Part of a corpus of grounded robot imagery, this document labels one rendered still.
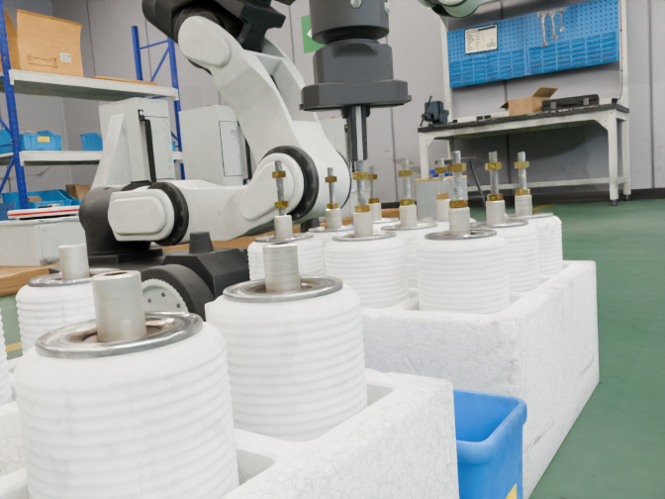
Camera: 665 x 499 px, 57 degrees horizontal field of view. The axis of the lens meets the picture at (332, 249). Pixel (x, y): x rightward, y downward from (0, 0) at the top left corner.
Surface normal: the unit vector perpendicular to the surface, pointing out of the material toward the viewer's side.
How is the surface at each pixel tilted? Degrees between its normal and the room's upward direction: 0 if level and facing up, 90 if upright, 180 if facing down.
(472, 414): 88
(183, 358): 57
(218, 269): 45
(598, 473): 0
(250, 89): 114
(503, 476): 92
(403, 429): 90
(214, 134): 90
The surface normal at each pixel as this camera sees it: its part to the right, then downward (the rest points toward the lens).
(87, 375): -0.04, -0.44
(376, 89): 0.15, 0.09
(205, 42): -0.55, 0.13
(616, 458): -0.07, -0.99
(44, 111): 0.83, 0.00
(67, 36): 0.86, 0.21
